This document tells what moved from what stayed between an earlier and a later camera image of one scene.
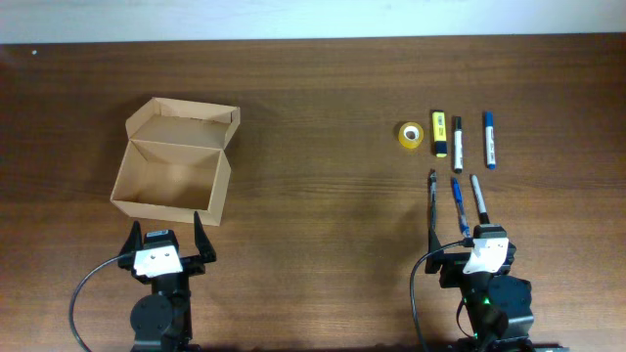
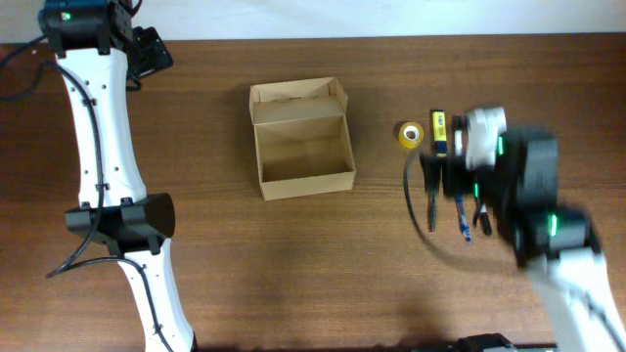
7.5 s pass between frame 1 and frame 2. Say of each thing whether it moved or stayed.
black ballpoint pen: stayed
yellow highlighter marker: stayed
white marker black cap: stayed
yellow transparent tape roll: stayed
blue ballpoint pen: stayed
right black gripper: moved
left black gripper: moved
